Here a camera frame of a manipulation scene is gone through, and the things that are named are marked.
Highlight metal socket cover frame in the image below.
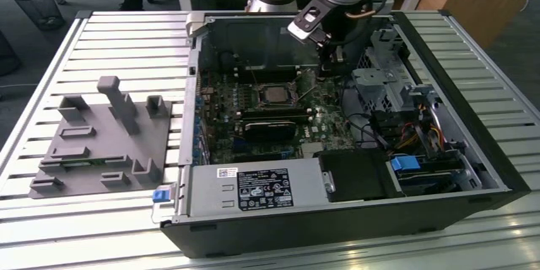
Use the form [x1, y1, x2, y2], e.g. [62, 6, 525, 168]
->
[290, 70, 320, 102]

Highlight silver CPU plate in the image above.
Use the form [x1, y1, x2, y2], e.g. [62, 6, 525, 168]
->
[261, 85, 293, 103]

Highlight RAM slot black clips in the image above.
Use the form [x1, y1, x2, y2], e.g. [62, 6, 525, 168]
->
[245, 76, 297, 82]
[242, 113, 309, 119]
[242, 108, 309, 114]

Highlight CPU socket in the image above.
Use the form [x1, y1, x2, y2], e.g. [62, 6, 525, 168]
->
[252, 82, 302, 108]

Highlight silver and black webcam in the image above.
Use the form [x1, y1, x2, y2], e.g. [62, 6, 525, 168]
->
[288, 0, 334, 43]

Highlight silver drive cage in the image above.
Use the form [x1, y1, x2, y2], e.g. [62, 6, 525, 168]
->
[350, 28, 442, 114]

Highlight green motherboard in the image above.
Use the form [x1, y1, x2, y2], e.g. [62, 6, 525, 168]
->
[194, 66, 364, 165]

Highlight black graphics card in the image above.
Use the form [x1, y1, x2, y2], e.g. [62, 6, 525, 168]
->
[242, 119, 297, 144]

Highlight silver chipset heatsink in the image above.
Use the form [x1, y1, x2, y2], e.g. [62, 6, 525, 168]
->
[300, 142, 325, 158]

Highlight hard disk in blue carrier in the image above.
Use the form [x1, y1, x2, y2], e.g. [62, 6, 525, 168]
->
[389, 155, 462, 192]

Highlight black plastic shroud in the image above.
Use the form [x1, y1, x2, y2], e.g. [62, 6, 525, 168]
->
[314, 149, 404, 204]

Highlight black chair base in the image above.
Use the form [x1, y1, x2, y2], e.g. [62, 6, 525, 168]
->
[118, 0, 148, 11]

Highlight silver power supply unit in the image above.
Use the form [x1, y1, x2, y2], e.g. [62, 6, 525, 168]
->
[184, 157, 336, 219]

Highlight black PC case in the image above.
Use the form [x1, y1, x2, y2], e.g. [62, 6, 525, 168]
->
[157, 9, 532, 260]

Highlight grey parts rack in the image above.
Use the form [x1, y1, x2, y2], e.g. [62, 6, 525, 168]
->
[26, 75, 174, 200]

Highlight green RAM stick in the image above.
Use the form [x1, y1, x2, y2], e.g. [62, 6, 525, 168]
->
[58, 157, 109, 167]

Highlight black mesh waste bin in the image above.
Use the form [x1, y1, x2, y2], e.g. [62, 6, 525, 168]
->
[8, 0, 68, 33]

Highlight thick black cable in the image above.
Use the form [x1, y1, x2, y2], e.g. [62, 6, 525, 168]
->
[344, 111, 380, 152]

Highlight yellow orange power wires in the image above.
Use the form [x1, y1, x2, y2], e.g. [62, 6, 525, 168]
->
[396, 123, 421, 149]
[424, 123, 446, 152]

